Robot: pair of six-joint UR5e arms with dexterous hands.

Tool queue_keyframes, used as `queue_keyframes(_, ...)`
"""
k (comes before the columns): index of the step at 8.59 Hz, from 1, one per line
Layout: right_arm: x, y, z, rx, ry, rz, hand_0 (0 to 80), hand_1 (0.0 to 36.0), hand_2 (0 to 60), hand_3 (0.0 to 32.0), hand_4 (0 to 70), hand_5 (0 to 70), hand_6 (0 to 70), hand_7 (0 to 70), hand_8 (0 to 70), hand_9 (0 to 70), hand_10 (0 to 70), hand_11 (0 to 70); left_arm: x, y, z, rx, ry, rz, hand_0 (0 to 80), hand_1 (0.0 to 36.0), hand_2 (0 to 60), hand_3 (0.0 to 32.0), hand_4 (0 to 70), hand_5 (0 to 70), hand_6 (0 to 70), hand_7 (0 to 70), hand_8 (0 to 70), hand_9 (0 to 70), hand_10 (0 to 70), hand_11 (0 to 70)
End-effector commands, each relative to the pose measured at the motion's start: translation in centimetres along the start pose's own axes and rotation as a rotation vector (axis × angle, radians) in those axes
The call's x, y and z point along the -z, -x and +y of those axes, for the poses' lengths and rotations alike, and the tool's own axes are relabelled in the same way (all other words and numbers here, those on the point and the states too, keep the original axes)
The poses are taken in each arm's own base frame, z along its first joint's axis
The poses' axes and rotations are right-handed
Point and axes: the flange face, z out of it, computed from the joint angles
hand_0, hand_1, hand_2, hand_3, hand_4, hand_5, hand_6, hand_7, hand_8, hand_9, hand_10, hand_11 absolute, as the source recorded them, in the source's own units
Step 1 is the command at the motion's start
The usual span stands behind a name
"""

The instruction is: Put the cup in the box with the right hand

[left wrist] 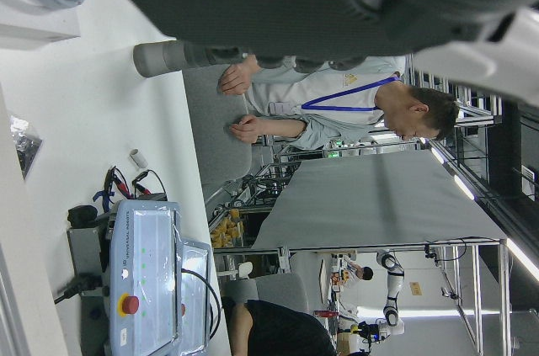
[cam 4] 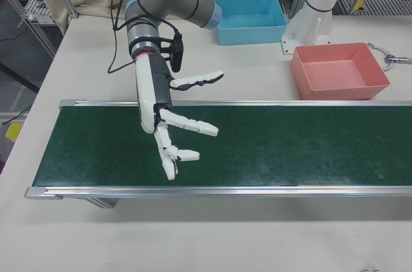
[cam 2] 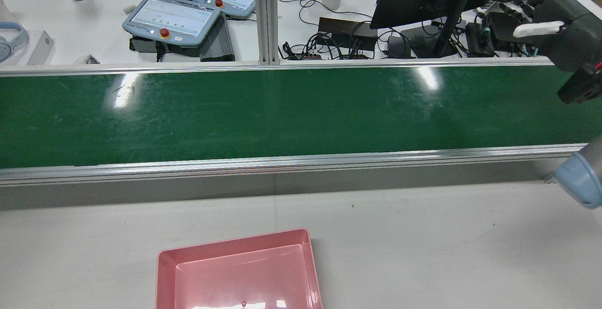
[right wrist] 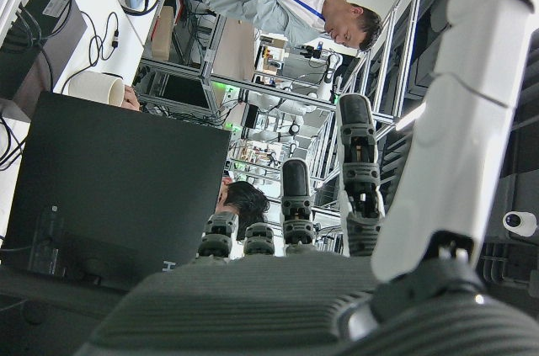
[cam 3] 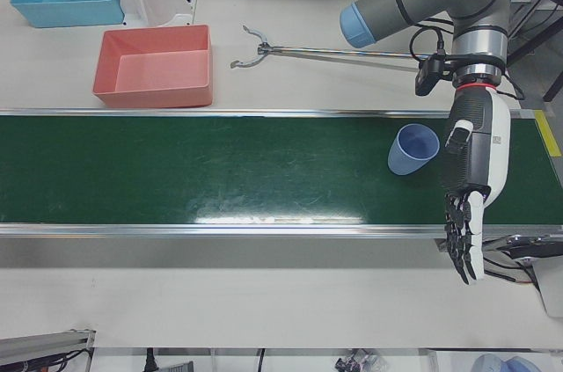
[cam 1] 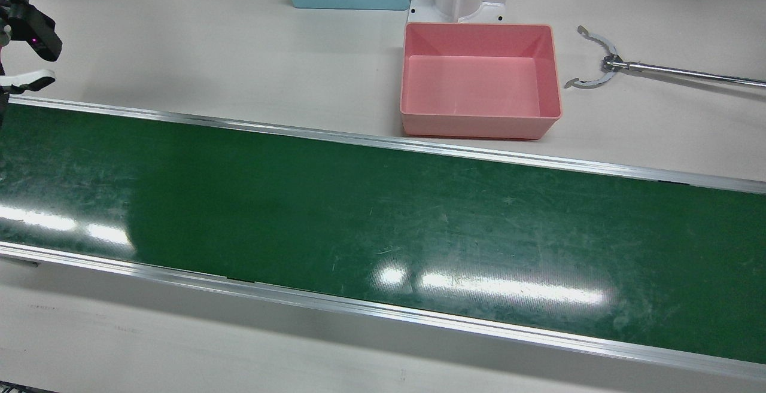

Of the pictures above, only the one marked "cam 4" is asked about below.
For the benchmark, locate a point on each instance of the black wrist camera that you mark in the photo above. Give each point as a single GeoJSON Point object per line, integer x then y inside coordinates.
{"type": "Point", "coordinates": [177, 52]}

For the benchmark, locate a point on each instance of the white dexterous robot hand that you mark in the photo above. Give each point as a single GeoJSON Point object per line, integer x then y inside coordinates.
{"type": "Point", "coordinates": [145, 92]}

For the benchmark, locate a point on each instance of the green conveyor belt aluminium frame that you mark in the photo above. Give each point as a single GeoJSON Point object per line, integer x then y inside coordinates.
{"type": "Point", "coordinates": [257, 146]}

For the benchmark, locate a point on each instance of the pink plastic box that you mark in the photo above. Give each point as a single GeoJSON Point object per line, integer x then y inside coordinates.
{"type": "Point", "coordinates": [338, 72]}

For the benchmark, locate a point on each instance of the metal reacher grabber tool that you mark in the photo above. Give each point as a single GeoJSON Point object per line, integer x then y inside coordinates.
{"type": "Point", "coordinates": [391, 58]}

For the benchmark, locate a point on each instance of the yellow floor label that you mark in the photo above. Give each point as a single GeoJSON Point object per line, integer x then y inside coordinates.
{"type": "Point", "coordinates": [14, 131]}

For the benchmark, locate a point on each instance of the blue plastic box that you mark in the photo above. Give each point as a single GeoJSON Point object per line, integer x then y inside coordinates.
{"type": "Point", "coordinates": [251, 21]}

